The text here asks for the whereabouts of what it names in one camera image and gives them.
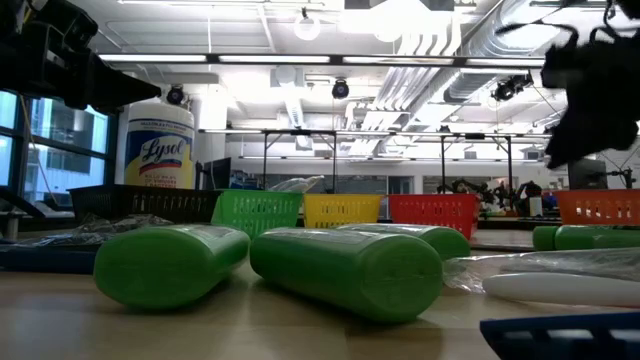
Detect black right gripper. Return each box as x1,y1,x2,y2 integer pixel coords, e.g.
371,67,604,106
541,28,640,170

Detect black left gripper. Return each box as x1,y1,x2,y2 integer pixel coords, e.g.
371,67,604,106
0,39,163,115

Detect green travel shampoo bottle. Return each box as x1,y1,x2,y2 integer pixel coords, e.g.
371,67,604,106
337,222,473,261
92,223,251,310
248,227,445,324
531,224,640,252

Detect black item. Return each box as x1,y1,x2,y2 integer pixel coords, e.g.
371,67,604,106
13,213,175,251

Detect dark computer monitor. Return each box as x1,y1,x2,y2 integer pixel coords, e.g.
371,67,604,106
201,156,233,191
567,158,609,191

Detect Lysol wipes canister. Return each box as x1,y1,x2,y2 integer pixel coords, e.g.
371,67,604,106
122,102,196,190

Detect orange plastic basket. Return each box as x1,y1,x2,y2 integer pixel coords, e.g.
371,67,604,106
553,188,640,227

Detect black plastic basket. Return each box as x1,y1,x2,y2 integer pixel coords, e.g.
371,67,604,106
67,183,222,225

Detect black background robot arms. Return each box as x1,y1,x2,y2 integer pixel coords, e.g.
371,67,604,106
433,177,551,217

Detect red toothbrush in clear wrap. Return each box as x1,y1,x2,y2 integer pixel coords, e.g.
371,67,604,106
442,252,640,309

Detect red plastic basket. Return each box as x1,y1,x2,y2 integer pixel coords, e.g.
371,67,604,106
387,193,482,241

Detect green plastic basket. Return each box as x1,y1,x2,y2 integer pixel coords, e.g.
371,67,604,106
209,188,305,240

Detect white round ceiling lamp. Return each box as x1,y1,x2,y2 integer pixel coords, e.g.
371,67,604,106
293,13,323,43

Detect blue disposable razor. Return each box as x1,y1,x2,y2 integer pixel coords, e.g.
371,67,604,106
478,312,640,360

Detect yellow plastic basket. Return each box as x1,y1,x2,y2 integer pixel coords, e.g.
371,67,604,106
302,193,385,230

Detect frame beam with light strips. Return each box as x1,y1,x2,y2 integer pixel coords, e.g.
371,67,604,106
97,51,547,70

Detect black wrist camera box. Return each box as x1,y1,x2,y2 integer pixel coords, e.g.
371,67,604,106
0,0,100,52

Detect black background rig frame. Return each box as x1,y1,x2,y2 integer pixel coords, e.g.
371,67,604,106
438,132,515,194
259,128,339,194

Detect silver ceiling air duct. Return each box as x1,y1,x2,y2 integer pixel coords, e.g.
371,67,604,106
439,0,566,106

